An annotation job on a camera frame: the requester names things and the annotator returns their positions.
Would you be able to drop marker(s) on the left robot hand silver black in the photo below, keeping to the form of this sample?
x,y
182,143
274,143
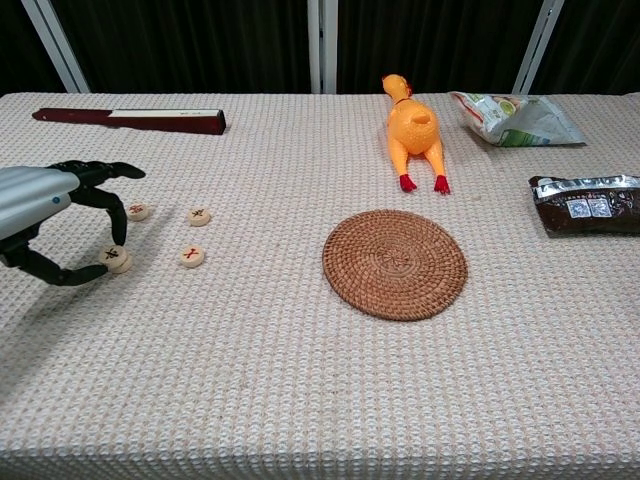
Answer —
x,y
35,195

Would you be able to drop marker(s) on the green white snack bag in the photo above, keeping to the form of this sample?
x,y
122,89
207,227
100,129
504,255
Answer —
x,y
520,122

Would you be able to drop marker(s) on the yellow rubber chicken toy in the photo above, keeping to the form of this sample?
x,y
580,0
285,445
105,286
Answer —
x,y
412,130

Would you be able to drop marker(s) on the black curtain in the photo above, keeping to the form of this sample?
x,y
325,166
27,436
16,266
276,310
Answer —
x,y
200,45

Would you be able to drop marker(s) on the wooden chess piece red character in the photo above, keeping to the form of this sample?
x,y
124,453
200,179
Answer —
x,y
139,212

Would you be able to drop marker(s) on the dark red folded fan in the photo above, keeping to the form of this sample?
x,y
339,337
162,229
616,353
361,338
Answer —
x,y
135,120

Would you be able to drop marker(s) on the round woven rattan coaster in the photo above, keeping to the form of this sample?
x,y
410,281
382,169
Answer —
x,y
395,265

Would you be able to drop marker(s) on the white metal frame post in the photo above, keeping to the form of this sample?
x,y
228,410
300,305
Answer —
x,y
537,47
322,45
55,45

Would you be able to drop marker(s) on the wooden chess piece red cross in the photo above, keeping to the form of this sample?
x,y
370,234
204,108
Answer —
x,y
192,256

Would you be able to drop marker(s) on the wooden chess piece black character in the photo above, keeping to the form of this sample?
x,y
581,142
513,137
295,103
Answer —
x,y
124,266
113,255
199,216

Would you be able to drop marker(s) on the beige woven tablecloth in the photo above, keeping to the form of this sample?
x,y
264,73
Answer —
x,y
300,360

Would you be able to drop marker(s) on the dark brown snack packet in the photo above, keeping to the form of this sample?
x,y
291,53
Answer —
x,y
587,205

